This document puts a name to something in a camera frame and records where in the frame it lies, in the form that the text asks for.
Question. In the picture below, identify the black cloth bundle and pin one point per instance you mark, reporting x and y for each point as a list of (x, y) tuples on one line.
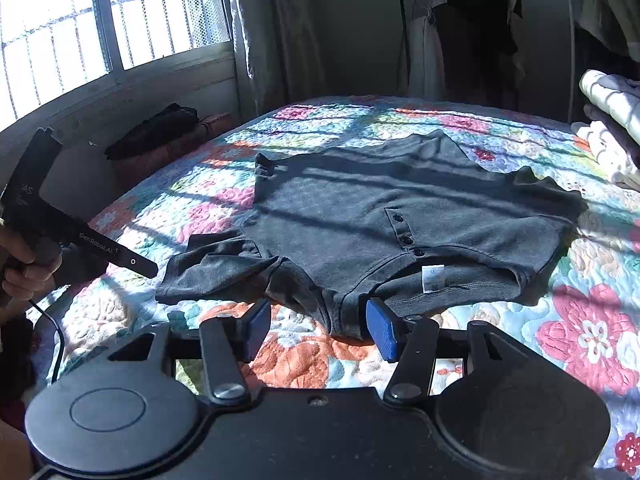
[(152, 130)]

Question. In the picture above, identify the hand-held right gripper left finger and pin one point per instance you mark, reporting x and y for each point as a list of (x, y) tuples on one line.
[(257, 321)]

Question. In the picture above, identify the grey curtain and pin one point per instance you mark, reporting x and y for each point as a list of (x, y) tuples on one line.
[(277, 30)]

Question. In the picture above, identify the dark grey buttoned shirt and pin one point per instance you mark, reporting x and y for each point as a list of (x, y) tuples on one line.
[(400, 220)]

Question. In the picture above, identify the dark purple folded cloth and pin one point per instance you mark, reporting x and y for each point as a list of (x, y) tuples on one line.
[(615, 132)]

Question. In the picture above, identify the barred window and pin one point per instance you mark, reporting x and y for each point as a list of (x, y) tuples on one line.
[(100, 20)]

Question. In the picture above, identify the pale hanging clothes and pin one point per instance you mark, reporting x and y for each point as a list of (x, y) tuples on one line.
[(607, 5)]

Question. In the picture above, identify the cream folded cloth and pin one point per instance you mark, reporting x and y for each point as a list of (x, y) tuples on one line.
[(607, 152)]

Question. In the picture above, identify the white hanging dress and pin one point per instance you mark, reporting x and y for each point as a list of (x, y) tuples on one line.
[(425, 55)]

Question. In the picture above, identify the dark hanging garment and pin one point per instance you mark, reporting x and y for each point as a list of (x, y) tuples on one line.
[(480, 40)]

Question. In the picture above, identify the person's left hand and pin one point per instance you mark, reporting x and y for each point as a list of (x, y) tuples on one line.
[(27, 272)]

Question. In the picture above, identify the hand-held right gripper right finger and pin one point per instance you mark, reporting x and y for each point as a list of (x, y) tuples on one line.
[(378, 327)]

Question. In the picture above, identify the floral quilted bedspread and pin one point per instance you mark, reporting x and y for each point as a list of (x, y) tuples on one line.
[(575, 330)]

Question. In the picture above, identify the white checked folded cloth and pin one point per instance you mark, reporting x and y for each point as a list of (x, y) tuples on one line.
[(612, 95)]

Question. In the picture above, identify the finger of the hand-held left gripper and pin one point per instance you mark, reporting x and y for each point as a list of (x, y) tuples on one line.
[(134, 261)]

